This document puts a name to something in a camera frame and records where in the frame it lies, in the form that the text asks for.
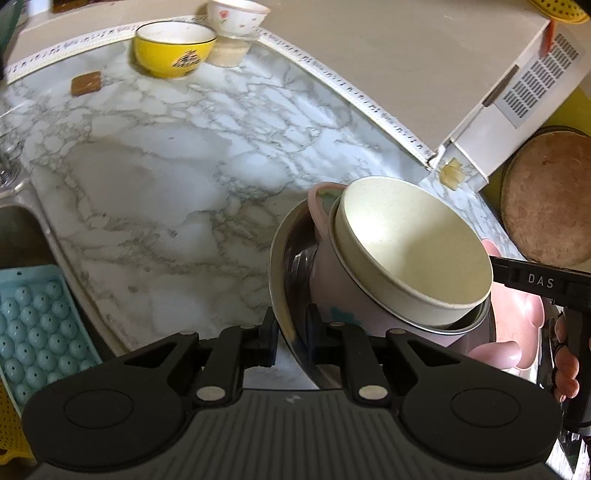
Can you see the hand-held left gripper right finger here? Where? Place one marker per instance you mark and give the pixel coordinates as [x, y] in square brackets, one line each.
[316, 337]

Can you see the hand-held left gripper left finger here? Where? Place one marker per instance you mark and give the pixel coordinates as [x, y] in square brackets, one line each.
[268, 339]

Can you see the pink pig-shaped dish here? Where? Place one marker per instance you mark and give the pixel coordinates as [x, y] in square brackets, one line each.
[526, 332]

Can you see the large stainless steel bowl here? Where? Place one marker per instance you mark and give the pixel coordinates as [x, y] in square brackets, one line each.
[288, 277]

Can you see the cream bowl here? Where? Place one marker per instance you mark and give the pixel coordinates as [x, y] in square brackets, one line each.
[406, 249]

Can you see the person's right hand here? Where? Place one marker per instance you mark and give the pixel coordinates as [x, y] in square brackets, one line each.
[565, 369]

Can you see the round wooden cutting board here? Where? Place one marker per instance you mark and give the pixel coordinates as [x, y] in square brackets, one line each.
[549, 203]

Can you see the pale yellow ginger piece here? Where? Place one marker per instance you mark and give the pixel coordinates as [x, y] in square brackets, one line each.
[452, 175]

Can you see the yellow-green cutting board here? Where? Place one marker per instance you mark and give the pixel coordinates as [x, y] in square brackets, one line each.
[579, 110]

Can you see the grey vent grille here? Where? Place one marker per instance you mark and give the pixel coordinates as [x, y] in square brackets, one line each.
[535, 83]

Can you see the light blue ice tray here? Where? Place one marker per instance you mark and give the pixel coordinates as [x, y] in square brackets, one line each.
[37, 323]

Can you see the white printed edge strip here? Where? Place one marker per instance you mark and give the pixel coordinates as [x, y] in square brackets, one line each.
[360, 99]

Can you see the steel sink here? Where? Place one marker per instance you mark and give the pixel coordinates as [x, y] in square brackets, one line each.
[23, 240]

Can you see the yellow plastic colander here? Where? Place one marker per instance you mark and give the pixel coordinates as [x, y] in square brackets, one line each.
[568, 11]

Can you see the yellow perforated basket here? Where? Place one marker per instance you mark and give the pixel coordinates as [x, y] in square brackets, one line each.
[11, 429]

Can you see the clear plastic container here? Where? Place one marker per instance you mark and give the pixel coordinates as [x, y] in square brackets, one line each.
[228, 53]

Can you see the yellow ceramic bowl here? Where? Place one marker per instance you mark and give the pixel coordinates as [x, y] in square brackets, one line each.
[161, 57]

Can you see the clear glass item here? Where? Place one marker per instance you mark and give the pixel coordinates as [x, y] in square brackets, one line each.
[7, 170]

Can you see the brown square pad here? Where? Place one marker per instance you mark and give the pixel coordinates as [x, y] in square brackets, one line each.
[86, 84]

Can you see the white floral bowl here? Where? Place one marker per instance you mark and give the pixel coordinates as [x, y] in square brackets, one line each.
[235, 18]

